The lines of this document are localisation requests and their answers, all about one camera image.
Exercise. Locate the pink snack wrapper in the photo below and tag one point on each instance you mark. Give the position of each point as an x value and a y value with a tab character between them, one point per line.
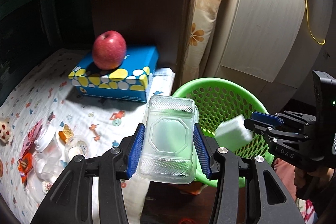
30	138

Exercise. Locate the white wooden headboard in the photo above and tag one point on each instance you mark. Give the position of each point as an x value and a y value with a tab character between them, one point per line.
267	40

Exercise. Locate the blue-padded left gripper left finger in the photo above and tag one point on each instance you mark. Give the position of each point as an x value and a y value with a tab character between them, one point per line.
70	198

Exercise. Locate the blue yellow-dotted tissue box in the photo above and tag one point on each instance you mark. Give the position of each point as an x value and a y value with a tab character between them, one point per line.
130	81

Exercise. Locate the orange wafer snack wrapper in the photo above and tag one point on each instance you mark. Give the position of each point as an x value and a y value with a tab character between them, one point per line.
25	164

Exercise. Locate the clear rectangular plastic tray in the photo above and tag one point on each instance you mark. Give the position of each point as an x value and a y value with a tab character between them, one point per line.
168	154

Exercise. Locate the white foam block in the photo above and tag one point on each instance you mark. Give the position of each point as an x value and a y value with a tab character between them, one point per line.
232	134

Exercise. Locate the floral cream pillow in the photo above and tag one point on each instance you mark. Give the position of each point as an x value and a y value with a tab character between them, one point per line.
203	24

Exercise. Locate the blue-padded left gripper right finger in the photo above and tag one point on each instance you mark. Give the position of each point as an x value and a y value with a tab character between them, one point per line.
267	200

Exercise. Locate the red apple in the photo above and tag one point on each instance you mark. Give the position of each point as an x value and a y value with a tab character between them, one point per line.
109	50

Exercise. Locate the clear square plastic container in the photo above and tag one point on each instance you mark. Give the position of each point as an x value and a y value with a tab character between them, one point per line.
76	146

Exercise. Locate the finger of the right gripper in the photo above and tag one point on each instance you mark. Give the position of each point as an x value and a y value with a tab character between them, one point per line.
265	117
259	126

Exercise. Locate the white cartoon-print blanket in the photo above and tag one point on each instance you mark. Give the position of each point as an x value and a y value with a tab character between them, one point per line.
46	95

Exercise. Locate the cream strawberry plush toy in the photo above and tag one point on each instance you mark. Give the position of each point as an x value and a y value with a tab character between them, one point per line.
6	133

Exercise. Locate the green plastic mesh basket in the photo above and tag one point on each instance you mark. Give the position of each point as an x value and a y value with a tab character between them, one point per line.
220	100

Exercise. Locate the clear plastic cup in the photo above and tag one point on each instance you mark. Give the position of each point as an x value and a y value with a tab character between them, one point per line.
47	168

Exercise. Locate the orange gold foil wrapper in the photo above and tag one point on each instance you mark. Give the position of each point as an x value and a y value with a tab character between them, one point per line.
66	134

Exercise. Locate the white coffee cup lid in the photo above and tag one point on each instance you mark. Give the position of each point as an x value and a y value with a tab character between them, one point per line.
45	141

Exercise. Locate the right hand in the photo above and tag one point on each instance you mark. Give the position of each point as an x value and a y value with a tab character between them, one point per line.
308	182

